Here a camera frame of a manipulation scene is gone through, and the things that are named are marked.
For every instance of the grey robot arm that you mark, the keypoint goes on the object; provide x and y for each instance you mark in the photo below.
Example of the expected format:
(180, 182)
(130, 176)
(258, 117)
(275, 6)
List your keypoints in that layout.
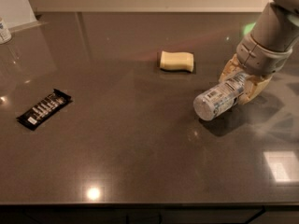
(277, 28)

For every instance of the black snack bar wrapper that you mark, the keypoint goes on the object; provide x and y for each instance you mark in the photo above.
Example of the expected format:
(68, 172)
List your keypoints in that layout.
(44, 109)

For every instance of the grey robot gripper body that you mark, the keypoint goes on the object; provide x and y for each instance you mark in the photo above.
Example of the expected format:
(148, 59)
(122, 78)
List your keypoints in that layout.
(256, 59)

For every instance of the yellow sponge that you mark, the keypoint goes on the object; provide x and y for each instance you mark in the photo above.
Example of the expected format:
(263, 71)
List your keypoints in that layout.
(174, 61)

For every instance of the white container at left edge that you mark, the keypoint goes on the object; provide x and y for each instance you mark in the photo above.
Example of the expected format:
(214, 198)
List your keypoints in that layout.
(5, 34)

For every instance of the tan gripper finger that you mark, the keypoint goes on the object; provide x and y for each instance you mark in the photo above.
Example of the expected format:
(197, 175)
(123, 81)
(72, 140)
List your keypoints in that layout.
(253, 86)
(231, 69)

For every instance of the clear plastic water bottle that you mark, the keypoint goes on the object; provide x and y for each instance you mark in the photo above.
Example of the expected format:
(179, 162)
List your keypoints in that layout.
(217, 100)

